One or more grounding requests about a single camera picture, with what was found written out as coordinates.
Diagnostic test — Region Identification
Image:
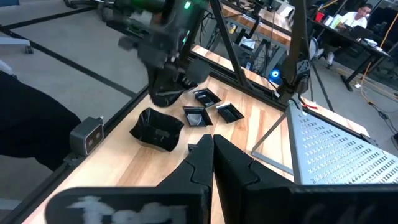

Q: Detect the wooden neighbour table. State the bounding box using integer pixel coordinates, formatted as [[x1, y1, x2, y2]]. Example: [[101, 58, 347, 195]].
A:
[[222, 4, 293, 47]]

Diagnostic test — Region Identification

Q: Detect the yellow floor cable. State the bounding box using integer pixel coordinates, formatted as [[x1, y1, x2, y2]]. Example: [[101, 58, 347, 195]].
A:
[[360, 12, 398, 103]]

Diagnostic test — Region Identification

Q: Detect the grey perforated metal shelf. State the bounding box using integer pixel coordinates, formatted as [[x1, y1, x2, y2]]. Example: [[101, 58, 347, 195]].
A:
[[251, 101, 398, 187]]

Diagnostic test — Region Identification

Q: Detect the black office desk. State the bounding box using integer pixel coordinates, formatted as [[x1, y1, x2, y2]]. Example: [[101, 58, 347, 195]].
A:
[[306, 17, 392, 93]]

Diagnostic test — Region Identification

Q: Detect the grey depth camera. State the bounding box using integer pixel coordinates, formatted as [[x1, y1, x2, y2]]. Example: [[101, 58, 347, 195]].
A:
[[68, 116, 105, 156]]

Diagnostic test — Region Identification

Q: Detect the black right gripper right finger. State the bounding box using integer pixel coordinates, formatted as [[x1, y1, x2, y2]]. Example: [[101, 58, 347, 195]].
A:
[[214, 134, 398, 224]]

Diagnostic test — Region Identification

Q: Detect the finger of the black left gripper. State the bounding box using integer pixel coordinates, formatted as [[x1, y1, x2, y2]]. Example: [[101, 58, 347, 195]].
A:
[[148, 67, 172, 96], [169, 74, 197, 94]]

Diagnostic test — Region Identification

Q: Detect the small black square plate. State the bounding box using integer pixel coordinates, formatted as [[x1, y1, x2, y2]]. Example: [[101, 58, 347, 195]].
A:
[[192, 88, 223, 108], [216, 102, 245, 124], [182, 106, 214, 128]]

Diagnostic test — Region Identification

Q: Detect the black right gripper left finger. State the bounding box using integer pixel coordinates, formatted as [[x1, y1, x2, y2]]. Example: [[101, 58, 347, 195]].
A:
[[45, 134, 215, 224]]

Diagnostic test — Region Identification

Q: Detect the person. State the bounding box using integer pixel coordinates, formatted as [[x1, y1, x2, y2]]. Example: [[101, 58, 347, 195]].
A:
[[325, 2, 374, 69], [0, 60, 82, 172]]

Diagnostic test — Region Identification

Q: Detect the black aluminium rig frame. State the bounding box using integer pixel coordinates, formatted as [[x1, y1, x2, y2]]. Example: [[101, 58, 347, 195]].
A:
[[0, 0, 380, 224]]

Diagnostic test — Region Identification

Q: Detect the grey metal table frame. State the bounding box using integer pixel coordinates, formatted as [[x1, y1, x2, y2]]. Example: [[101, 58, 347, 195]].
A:
[[0, 37, 34, 54]]

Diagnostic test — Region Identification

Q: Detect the blue glowing light device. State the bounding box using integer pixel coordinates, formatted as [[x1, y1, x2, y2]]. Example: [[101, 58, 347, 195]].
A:
[[269, 67, 282, 81]]

